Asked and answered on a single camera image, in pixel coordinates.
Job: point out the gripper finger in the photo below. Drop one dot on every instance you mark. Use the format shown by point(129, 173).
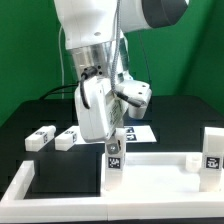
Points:
point(112, 146)

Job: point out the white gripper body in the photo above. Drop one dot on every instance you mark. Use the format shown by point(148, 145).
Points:
point(98, 110)

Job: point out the white desk top tray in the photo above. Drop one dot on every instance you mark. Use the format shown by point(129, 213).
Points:
point(162, 177)

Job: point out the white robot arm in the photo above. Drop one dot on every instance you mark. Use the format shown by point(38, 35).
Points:
point(95, 36)

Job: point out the white fiducial marker sheet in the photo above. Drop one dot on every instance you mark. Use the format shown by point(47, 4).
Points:
point(135, 134)

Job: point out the white U-shaped obstacle frame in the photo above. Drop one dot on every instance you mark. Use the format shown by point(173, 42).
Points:
point(16, 208)

